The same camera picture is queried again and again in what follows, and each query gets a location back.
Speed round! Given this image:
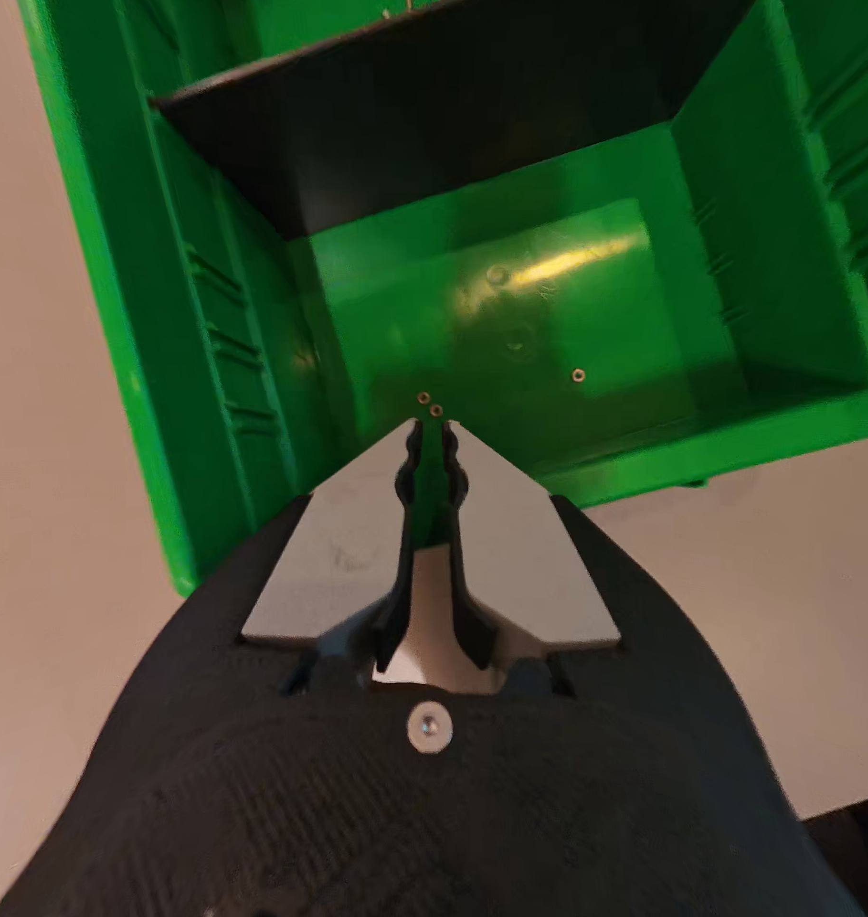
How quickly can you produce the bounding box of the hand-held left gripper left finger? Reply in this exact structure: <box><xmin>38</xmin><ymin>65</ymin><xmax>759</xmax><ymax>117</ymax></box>
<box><xmin>241</xmin><ymin>418</ymin><xmax>424</xmax><ymax>675</ymax></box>

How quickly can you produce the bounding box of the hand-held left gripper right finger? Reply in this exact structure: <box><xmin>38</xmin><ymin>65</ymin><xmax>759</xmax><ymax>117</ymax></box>
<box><xmin>441</xmin><ymin>420</ymin><xmax>622</xmax><ymax>671</ymax></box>

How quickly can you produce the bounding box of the green plastic bin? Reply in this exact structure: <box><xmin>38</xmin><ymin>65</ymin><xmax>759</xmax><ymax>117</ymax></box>
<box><xmin>15</xmin><ymin>0</ymin><xmax>868</xmax><ymax>599</ymax></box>

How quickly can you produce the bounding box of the grey desk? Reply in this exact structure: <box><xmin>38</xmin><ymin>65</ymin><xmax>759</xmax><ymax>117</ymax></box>
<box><xmin>0</xmin><ymin>0</ymin><xmax>868</xmax><ymax>917</ymax></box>

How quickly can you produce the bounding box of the person's lap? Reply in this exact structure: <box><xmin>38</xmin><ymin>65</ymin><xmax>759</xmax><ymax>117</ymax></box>
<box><xmin>802</xmin><ymin>796</ymin><xmax>868</xmax><ymax>917</ymax></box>

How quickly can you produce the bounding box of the black bin divider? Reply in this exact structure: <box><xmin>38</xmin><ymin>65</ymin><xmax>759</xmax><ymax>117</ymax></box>
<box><xmin>151</xmin><ymin>0</ymin><xmax>757</xmax><ymax>241</ymax></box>

